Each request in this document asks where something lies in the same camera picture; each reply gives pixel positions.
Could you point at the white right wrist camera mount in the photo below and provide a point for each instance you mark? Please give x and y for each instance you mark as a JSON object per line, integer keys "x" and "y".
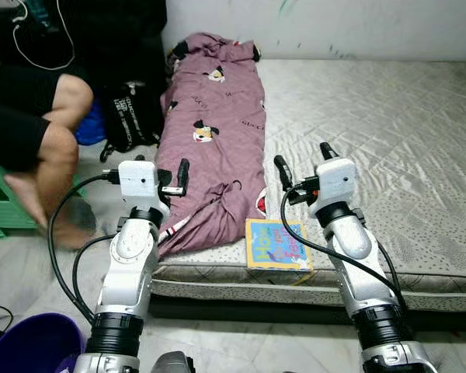
{"x": 335, "y": 180}

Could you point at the colourful children's book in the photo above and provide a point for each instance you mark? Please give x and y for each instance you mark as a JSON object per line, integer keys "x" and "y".
{"x": 272, "y": 245}

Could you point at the black backpack with white lettering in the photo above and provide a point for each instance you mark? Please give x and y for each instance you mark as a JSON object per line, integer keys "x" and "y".
{"x": 132, "y": 116}

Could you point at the person in black clothes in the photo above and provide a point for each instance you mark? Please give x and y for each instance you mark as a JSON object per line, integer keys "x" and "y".
{"x": 31, "y": 116}

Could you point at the purple cartoon print blanket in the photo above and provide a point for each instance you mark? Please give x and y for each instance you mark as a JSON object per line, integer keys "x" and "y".
{"x": 217, "y": 101}

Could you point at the green plastic stool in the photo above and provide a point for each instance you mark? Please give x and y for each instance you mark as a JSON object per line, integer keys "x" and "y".
{"x": 4, "y": 210}

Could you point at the silver left robot leg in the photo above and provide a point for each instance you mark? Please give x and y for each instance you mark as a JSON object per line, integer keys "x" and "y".
{"x": 173, "y": 364}

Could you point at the grey quilted mattress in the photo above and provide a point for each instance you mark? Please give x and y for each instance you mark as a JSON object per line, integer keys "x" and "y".
{"x": 388, "y": 140}

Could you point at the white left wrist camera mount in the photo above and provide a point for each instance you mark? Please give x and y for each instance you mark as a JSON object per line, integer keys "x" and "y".
{"x": 140, "y": 180}

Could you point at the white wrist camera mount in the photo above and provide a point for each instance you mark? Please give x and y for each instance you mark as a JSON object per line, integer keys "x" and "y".
{"x": 140, "y": 180}
{"x": 335, "y": 180}

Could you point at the purple plastic bucket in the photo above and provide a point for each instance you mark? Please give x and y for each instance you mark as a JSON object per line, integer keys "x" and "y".
{"x": 31, "y": 346}

